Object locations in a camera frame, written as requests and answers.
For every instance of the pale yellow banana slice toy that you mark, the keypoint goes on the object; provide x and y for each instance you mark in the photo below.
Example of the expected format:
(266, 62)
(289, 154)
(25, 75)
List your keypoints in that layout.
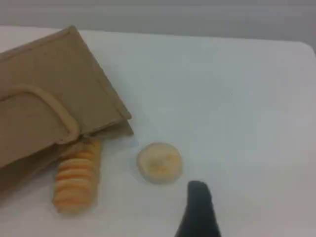
(159, 163)

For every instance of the orange striped toy bread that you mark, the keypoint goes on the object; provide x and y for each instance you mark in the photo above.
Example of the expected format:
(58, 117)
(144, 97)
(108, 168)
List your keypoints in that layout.
(74, 182)

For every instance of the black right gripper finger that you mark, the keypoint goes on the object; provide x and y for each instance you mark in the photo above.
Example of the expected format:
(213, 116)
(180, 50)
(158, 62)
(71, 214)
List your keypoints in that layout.
(198, 214)

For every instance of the brown jute bag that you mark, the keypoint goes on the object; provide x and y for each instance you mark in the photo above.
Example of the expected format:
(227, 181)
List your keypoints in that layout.
(49, 74)

